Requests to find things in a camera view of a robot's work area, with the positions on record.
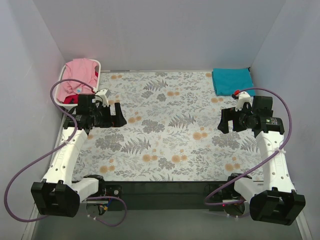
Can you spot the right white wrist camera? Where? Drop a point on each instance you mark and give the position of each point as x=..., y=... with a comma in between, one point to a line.
x=242, y=97

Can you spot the pink t shirt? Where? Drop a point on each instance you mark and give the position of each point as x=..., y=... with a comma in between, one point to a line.
x=78, y=76

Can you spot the white plastic basket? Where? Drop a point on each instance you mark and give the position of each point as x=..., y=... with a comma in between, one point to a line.
x=62, y=100

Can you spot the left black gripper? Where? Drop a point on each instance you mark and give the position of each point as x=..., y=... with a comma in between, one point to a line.
x=107, y=116

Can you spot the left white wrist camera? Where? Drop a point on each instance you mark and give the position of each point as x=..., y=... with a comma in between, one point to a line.
x=103, y=95

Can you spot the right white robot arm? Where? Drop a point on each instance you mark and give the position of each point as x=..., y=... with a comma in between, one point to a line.
x=277, y=201

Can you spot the folded teal t shirt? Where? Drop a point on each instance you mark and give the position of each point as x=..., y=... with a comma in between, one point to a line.
x=227, y=80

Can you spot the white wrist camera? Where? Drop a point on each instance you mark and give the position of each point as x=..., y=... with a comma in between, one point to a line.
x=103, y=95
x=242, y=97

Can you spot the floral table mat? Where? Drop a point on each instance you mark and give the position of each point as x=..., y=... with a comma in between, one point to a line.
x=171, y=132

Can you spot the red t shirt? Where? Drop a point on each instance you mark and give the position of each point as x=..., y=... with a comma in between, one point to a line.
x=71, y=99

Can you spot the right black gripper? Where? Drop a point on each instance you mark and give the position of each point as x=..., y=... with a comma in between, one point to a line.
x=236, y=120

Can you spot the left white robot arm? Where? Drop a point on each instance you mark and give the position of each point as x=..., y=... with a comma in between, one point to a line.
x=56, y=194

